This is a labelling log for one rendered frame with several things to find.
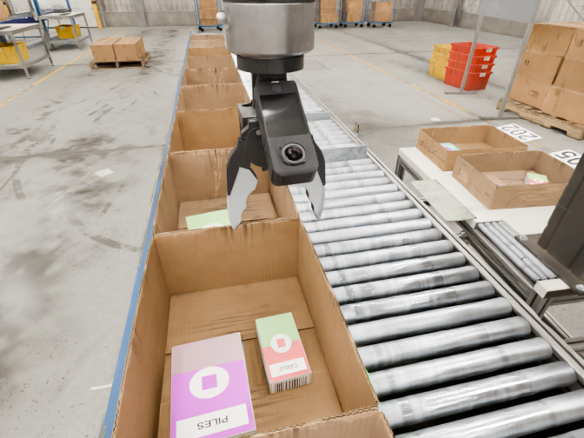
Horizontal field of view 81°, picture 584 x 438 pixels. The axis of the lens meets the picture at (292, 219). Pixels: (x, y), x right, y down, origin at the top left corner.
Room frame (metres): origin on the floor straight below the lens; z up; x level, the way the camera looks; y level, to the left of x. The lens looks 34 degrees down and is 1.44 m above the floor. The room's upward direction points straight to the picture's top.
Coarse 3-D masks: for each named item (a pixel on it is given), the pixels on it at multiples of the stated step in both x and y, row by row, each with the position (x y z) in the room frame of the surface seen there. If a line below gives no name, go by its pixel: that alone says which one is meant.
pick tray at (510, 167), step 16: (464, 160) 1.29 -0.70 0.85; (480, 160) 1.36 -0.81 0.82; (496, 160) 1.37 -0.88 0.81; (512, 160) 1.37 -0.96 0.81; (528, 160) 1.38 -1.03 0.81; (544, 160) 1.35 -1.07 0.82; (464, 176) 1.26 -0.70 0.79; (480, 176) 1.17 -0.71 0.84; (496, 176) 1.32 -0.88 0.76; (512, 176) 1.32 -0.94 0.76; (560, 176) 1.25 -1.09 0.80; (480, 192) 1.14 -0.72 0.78; (496, 192) 1.07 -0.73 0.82; (512, 192) 1.08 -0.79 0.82; (528, 192) 1.08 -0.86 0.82; (544, 192) 1.09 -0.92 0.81; (560, 192) 1.10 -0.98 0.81; (496, 208) 1.07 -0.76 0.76; (512, 208) 1.08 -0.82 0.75
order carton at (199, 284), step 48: (192, 240) 0.53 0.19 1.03; (240, 240) 0.55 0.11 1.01; (288, 240) 0.57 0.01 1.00; (144, 288) 0.39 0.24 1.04; (192, 288) 0.53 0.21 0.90; (240, 288) 0.54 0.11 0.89; (288, 288) 0.54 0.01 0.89; (144, 336) 0.33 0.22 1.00; (192, 336) 0.41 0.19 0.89; (240, 336) 0.41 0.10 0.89; (336, 336) 0.33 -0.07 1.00; (144, 384) 0.27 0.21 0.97; (336, 384) 0.31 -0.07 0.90; (144, 432) 0.22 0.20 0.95
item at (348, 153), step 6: (324, 150) 1.50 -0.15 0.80; (330, 150) 1.51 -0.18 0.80; (336, 150) 1.51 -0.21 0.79; (342, 150) 1.52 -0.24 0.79; (348, 150) 1.53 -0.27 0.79; (354, 150) 1.53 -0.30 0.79; (360, 150) 1.54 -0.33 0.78; (366, 150) 1.55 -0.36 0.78; (324, 156) 1.50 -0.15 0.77; (330, 156) 1.51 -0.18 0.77; (336, 156) 1.51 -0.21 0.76; (342, 156) 1.52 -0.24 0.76; (348, 156) 1.53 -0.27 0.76; (354, 156) 1.53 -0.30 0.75; (360, 156) 1.54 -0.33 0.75; (330, 162) 1.51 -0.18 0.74
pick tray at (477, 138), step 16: (432, 128) 1.67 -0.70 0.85; (448, 128) 1.68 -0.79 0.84; (464, 128) 1.69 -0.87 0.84; (480, 128) 1.70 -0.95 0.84; (496, 128) 1.66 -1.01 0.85; (416, 144) 1.65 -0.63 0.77; (432, 144) 1.51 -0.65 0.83; (464, 144) 1.67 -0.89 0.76; (480, 144) 1.67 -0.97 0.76; (496, 144) 1.62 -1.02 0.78; (512, 144) 1.53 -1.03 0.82; (432, 160) 1.48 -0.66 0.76; (448, 160) 1.38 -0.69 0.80
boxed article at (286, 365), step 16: (256, 320) 0.43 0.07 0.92; (272, 320) 0.43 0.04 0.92; (288, 320) 0.43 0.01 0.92; (272, 336) 0.39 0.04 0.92; (288, 336) 0.39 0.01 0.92; (272, 352) 0.36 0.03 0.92; (288, 352) 0.36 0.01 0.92; (304, 352) 0.36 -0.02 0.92; (272, 368) 0.33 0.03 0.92; (288, 368) 0.33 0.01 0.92; (304, 368) 0.33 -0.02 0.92; (272, 384) 0.30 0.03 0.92; (288, 384) 0.31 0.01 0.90; (304, 384) 0.32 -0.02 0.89
